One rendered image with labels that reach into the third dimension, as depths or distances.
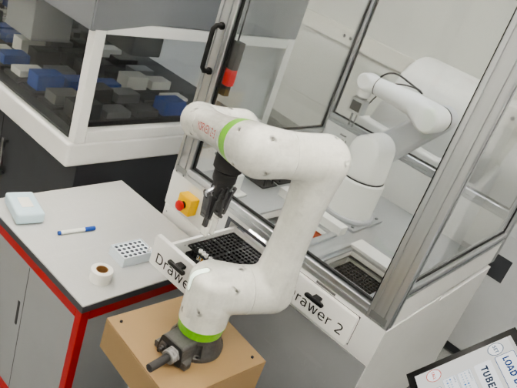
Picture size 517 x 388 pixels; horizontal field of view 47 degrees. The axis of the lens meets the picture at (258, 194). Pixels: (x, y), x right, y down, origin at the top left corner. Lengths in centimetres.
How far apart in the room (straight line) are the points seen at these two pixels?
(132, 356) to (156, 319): 15
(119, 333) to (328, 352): 73
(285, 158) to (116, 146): 138
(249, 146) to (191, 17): 134
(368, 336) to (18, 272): 118
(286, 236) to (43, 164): 153
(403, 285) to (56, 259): 108
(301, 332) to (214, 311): 62
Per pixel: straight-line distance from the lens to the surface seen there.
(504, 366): 161
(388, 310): 184
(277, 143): 126
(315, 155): 130
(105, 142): 251
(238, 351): 166
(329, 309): 192
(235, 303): 149
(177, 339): 155
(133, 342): 160
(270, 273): 150
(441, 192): 168
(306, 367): 209
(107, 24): 228
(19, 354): 230
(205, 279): 146
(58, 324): 201
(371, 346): 190
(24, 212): 213
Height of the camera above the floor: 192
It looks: 25 degrees down
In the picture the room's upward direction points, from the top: 20 degrees clockwise
